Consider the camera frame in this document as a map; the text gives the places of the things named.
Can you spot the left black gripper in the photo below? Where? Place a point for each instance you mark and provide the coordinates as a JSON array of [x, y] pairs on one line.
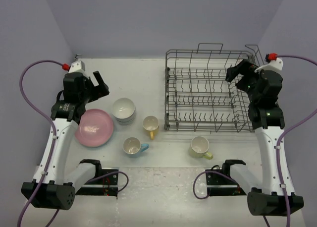
[[99, 90]]

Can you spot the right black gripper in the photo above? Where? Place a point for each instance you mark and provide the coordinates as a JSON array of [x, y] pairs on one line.
[[245, 67]]

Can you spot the white bowl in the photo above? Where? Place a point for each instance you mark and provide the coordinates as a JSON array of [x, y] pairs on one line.
[[123, 108], [125, 121], [133, 114]]

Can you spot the yellow mug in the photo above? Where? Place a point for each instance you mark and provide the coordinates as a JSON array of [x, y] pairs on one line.
[[151, 126]]

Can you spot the blue mug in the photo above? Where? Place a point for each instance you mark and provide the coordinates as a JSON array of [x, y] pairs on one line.
[[133, 147]]

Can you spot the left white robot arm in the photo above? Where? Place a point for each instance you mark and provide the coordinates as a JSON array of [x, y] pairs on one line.
[[49, 188]]

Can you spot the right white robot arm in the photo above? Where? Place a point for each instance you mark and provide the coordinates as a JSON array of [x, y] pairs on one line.
[[274, 195]]

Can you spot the pink plate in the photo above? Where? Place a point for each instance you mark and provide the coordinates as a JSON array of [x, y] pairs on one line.
[[95, 128]]

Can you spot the light green mug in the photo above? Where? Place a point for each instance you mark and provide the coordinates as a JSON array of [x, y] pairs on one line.
[[199, 148]]

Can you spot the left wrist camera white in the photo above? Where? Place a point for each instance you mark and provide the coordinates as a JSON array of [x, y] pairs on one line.
[[77, 66]]

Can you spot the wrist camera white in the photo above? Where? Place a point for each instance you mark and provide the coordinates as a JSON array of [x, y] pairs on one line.
[[77, 66], [273, 64]]

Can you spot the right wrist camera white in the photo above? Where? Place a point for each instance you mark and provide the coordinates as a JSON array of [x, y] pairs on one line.
[[273, 64]]

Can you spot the grey wire dish rack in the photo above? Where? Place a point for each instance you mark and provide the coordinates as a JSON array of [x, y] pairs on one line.
[[197, 96]]

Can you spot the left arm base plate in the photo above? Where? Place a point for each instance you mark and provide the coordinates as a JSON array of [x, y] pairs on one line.
[[106, 186]]

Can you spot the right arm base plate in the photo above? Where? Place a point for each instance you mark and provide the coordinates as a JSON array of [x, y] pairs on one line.
[[217, 185]]

